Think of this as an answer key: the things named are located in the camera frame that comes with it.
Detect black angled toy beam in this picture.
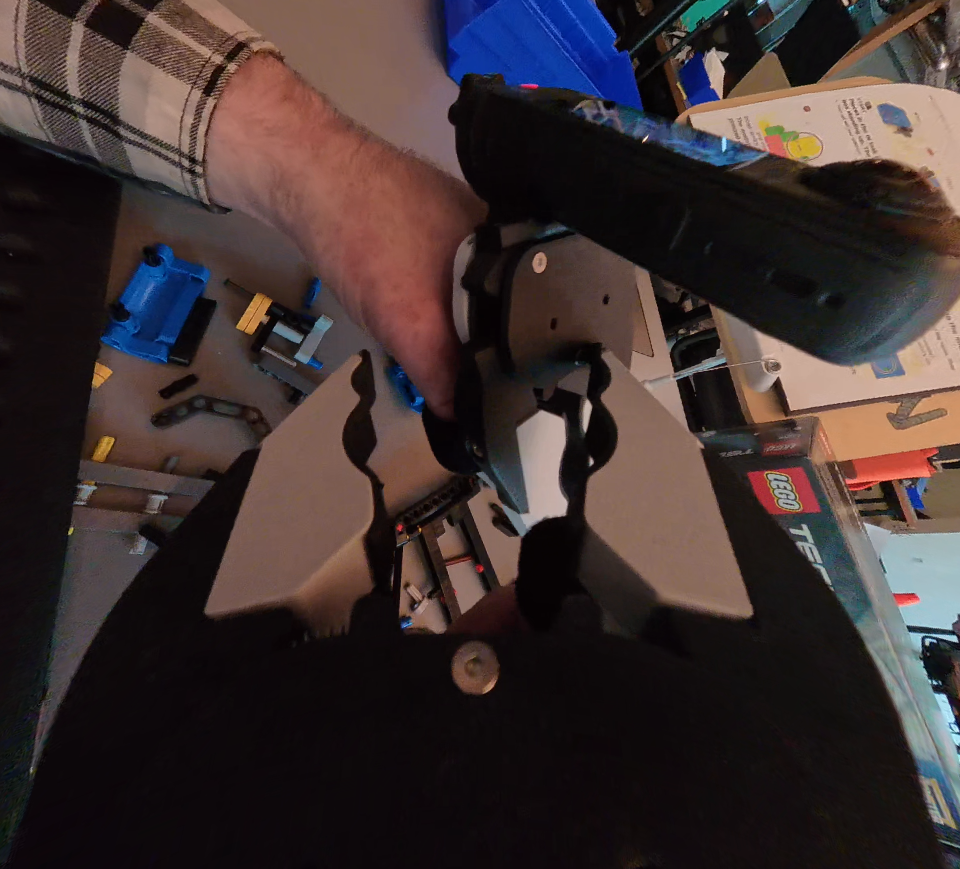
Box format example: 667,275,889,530
150,392,274,438

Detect printed instruction sheet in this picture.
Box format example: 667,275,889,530
675,82,960,413

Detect blue toy bracket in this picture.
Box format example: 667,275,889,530
387,359,426,413

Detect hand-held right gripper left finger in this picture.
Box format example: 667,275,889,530
204,350,397,624

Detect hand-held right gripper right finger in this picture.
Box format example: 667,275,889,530
515,347,756,630

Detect black toy truck chassis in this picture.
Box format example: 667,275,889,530
393,476,504,623

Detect yellow black toy assembly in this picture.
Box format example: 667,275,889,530
225,280,334,375

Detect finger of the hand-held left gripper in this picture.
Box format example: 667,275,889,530
480,224,658,393

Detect person's left forearm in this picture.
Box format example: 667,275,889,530
0,0,406,263

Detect monster truck toy set box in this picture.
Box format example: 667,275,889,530
743,457,960,840

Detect black studded mat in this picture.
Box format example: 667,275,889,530
0,134,121,810

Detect person's left hand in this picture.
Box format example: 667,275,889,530
308,157,504,428

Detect blue toy panel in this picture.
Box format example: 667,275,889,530
101,247,216,365

